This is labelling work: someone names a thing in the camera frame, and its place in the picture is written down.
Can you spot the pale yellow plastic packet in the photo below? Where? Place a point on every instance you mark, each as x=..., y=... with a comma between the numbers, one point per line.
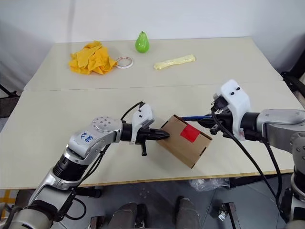
x=174, y=62

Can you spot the red tape patch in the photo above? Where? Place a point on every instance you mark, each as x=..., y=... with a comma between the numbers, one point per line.
x=190, y=134

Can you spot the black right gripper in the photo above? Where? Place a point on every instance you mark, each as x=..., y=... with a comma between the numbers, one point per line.
x=225, y=119

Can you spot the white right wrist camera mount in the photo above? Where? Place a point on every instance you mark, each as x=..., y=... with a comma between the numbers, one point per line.
x=236, y=100

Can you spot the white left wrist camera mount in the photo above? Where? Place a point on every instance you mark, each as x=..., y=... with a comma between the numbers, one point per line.
x=143, y=114

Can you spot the black metal table frame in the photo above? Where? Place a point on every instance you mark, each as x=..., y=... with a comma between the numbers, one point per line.
x=8, y=100
x=294, y=86

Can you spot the brown cardboard box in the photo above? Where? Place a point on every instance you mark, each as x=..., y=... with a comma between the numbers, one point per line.
x=183, y=145

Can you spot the white adhesive tape roll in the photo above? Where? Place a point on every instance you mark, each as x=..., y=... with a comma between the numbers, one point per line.
x=124, y=62

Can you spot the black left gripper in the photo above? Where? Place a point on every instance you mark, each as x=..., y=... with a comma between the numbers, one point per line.
x=144, y=134

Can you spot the clear crumpled plastic bag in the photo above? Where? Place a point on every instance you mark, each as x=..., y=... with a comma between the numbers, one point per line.
x=208, y=184

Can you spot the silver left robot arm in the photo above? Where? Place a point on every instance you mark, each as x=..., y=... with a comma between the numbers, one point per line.
x=81, y=148

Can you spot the crumpled yellow cloth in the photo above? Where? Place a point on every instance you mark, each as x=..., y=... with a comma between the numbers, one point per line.
x=91, y=59

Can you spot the green pear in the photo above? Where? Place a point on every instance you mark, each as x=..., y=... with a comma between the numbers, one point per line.
x=142, y=44

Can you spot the dark rounded shape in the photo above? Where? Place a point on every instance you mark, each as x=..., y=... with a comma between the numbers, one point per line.
x=128, y=215
x=188, y=213

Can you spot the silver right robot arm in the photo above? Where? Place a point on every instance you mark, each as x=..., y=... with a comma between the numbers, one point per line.
x=281, y=124

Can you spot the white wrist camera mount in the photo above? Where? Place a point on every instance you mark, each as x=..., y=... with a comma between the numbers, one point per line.
x=236, y=100
x=143, y=114

